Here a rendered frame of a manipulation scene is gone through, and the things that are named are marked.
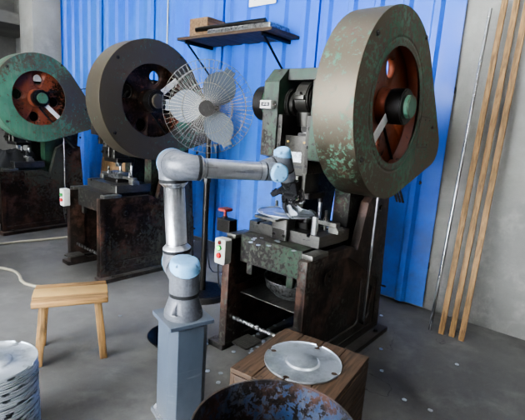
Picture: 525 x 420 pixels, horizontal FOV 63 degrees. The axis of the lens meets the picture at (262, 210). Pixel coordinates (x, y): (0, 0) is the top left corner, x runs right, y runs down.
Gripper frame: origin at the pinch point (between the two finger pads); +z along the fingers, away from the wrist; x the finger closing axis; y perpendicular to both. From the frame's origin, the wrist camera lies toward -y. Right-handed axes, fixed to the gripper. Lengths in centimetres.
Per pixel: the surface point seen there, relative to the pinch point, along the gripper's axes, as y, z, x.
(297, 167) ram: -7.4, -13.7, 21.9
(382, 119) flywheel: 35, -38, 31
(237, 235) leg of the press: -31.1, 13.3, -8.7
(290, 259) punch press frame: 2.8, 17.9, -10.4
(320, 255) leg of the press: 17.1, 14.8, -5.6
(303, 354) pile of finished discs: 34, 24, -51
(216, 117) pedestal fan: -84, -26, 49
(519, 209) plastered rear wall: 79, 55, 122
